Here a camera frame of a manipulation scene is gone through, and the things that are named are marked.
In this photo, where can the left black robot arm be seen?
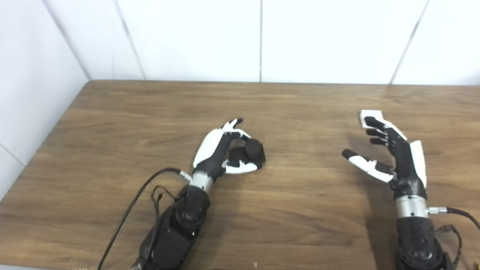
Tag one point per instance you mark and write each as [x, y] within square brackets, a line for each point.
[180, 225]

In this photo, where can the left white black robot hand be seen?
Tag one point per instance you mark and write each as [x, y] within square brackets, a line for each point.
[210, 150]

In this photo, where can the white square piece with hole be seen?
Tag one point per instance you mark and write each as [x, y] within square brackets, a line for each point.
[369, 113]

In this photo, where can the black peg with square base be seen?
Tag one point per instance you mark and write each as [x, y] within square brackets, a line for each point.
[255, 149]

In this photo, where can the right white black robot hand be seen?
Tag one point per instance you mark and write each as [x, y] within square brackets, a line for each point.
[407, 168]

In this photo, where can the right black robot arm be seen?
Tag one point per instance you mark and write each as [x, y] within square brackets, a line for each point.
[416, 240]

